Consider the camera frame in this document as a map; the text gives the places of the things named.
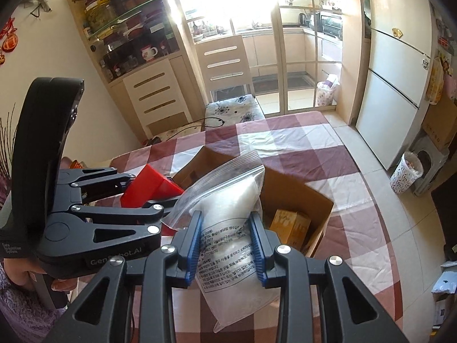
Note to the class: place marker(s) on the clear zip bag white powder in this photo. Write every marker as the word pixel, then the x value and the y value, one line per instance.
pixel 228 200

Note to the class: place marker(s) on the white refrigerator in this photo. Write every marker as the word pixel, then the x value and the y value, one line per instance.
pixel 392 89

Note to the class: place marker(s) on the black squiggle waste bin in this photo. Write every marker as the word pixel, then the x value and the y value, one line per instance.
pixel 405 175

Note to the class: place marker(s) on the electric kettle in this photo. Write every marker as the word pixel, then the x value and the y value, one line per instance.
pixel 303 19

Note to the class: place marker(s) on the pink hanging bag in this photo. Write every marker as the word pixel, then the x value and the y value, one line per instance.
pixel 450 87

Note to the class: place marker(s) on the white mug red print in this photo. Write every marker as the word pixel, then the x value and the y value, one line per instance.
pixel 148 53

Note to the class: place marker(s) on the brown cardboard box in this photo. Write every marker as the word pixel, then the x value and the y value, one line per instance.
pixel 285 193

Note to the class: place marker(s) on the red carton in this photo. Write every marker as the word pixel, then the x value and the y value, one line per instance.
pixel 150 185

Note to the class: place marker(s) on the decorative dried twigs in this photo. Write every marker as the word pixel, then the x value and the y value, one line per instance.
pixel 6 150

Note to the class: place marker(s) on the row of storage jars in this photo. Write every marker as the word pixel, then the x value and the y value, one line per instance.
pixel 117 18

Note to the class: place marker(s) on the grey plastic stool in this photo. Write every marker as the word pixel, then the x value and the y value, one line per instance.
pixel 433 171

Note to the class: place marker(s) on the yellow orange carton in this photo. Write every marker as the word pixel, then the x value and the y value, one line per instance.
pixel 289 227

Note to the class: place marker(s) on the countertop oven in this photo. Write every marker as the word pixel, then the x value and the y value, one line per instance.
pixel 331 25

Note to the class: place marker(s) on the glass sliding door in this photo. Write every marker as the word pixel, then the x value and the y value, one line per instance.
pixel 276 60

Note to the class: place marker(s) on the cream display cabinet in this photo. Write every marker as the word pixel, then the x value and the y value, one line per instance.
pixel 157 100

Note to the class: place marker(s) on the yellow hanging bag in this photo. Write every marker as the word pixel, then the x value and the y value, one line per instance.
pixel 435 82

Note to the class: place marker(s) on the flat cardboard carton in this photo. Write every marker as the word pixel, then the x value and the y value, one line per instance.
pixel 441 125

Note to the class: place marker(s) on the red wall decoration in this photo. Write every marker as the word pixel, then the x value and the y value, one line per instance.
pixel 9 41

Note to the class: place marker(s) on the floral seat cushion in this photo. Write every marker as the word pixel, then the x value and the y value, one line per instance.
pixel 235 110

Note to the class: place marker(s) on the kitchen base cabinets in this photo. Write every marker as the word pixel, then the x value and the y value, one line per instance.
pixel 262 50

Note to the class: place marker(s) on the orange item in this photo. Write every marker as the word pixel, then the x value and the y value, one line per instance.
pixel 73 164

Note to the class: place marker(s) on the dark kitchen doormat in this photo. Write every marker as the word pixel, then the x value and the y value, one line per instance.
pixel 296 82

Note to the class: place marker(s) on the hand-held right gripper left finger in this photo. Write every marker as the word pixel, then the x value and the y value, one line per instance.
pixel 191 253

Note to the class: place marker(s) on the black flat screen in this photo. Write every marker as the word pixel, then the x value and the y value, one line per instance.
pixel 446 221

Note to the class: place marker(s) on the person's left forearm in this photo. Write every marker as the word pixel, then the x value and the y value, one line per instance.
pixel 25 311

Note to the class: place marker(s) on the person's left hand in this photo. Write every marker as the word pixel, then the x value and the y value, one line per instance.
pixel 21 266

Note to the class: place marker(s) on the cream wooden chair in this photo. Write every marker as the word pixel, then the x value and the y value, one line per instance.
pixel 223 64

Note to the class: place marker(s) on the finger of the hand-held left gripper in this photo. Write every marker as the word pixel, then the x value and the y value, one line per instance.
pixel 125 216
pixel 103 182

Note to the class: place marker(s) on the pile of parcels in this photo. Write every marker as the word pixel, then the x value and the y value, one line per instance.
pixel 446 293

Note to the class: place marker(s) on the floral waste bin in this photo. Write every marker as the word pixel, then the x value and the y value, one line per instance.
pixel 326 93

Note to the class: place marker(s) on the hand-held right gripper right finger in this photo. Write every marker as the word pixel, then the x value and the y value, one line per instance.
pixel 260 253

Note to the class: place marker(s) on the yellow fridge magnet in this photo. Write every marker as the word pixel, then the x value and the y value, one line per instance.
pixel 397 32

